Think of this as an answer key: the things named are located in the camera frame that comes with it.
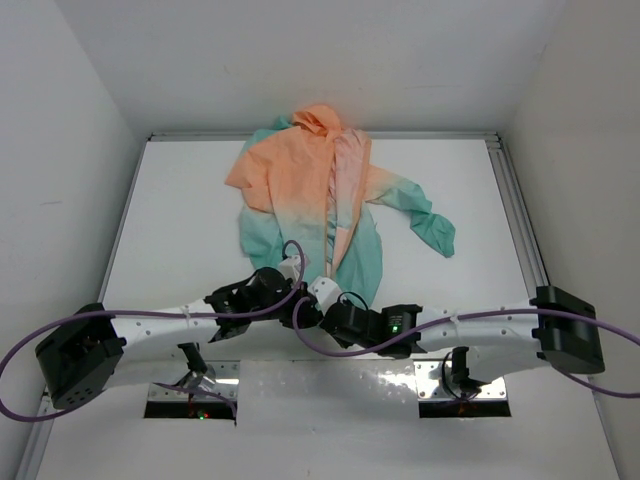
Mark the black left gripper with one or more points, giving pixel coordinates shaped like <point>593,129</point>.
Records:
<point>307,314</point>

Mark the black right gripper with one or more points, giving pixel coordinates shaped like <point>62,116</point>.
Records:
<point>343,342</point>

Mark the orange and teal gradient jacket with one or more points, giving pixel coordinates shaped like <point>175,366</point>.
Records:
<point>310,179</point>

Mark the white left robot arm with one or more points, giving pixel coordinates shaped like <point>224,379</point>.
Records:
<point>98,351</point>

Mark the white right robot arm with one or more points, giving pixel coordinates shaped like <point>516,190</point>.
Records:
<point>546,329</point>

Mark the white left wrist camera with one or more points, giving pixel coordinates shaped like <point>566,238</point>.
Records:
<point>291,266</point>

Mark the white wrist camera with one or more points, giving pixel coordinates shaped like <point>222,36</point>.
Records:
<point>291,266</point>
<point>326,292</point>

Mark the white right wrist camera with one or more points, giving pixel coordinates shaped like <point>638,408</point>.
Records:
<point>326,292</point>

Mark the shiny metal base plate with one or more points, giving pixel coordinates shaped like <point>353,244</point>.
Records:
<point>360,378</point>

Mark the aluminium frame rail back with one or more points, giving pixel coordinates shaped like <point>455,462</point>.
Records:
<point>170,136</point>

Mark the aluminium frame rail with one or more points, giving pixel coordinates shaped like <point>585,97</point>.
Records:
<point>526,245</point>
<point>170,136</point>

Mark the aluminium frame rail right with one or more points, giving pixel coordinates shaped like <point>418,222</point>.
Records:
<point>526,245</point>

